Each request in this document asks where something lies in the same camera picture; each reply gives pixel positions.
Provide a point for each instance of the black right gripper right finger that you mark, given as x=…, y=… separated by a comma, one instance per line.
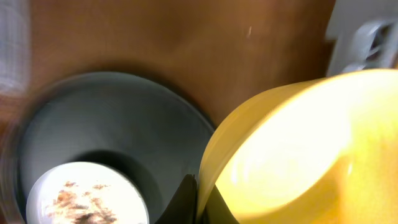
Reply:
x=216, y=210

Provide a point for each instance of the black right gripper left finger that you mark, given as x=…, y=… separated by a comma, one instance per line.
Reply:
x=182, y=207

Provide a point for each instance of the grey plate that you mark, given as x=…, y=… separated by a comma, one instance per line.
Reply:
x=124, y=197

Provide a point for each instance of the food scraps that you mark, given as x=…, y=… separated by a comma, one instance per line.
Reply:
x=81, y=204

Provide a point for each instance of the yellow bowl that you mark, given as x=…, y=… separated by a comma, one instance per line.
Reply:
x=320, y=151

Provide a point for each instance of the grey dishwasher rack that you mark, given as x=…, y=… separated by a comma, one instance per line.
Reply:
x=365, y=35

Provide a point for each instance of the clear plastic waste bin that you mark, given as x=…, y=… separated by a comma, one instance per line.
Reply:
x=15, y=47

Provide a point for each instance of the black round tray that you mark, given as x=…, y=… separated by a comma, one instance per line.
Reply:
x=144, y=130

